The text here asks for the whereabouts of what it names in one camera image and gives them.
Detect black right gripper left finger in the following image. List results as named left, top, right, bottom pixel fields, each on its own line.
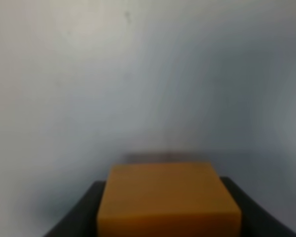
left=45, top=181, right=106, bottom=237

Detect orange cube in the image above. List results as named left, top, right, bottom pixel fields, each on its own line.
left=96, top=162, right=242, bottom=237

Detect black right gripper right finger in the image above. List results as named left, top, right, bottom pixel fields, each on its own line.
left=220, top=177, right=296, bottom=237

